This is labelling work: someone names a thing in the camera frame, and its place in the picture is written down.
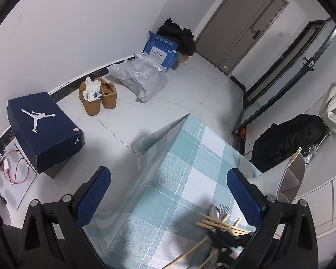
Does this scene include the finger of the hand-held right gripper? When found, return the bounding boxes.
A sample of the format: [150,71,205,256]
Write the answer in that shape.
[209,227,254,268]

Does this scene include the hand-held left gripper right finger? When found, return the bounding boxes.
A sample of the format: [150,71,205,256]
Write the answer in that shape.
[227,168,319,269]

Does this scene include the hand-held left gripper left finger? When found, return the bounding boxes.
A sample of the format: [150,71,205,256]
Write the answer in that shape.
[18,166,112,269]

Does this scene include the metal fork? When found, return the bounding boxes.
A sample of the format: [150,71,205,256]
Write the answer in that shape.
[219,204,231,222]

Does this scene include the metal spoon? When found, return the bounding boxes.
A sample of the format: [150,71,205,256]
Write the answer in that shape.
[209,204,222,222]

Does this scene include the white utensil holder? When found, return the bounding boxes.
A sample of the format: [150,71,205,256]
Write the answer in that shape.
[246,154,306,205]

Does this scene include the orange black tool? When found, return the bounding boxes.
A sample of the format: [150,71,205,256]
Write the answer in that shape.
[232,127,248,154]

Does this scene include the teal checked tablecloth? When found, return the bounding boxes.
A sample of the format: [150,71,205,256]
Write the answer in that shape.
[82,113,262,269]

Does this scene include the black backpack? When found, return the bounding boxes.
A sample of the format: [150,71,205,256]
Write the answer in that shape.
[250,114,329,173]

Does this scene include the white mat with grey pads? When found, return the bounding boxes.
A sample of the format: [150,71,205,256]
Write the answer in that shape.
[0,143,38,212]

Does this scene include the navy shoe box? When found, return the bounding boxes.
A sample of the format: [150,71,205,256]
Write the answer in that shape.
[7,91,85,174]

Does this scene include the white cabinet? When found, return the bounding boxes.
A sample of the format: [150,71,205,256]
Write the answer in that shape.
[291,134,336,239]

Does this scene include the brown boot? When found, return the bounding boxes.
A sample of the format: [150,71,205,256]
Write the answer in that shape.
[97,78,118,110]
[78,77,103,116]

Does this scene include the white socks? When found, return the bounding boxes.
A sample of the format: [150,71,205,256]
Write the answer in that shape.
[83,77,103,103]

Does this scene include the grey plastic bag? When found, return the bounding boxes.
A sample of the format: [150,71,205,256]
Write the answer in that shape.
[107,52,169,103]

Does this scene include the glass sliding door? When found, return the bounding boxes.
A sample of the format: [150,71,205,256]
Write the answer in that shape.
[232,20,336,133]

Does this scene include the blue cardboard box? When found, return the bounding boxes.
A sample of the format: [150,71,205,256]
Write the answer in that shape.
[144,31,182,72]

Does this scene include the brown door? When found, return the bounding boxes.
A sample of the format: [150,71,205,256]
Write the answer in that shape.
[197,0,287,76]

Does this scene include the black clothes pile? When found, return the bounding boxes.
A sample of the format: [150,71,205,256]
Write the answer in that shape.
[156,18,197,57]

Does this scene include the red cable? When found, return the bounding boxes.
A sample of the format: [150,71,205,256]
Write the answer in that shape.
[1,148,31,185]

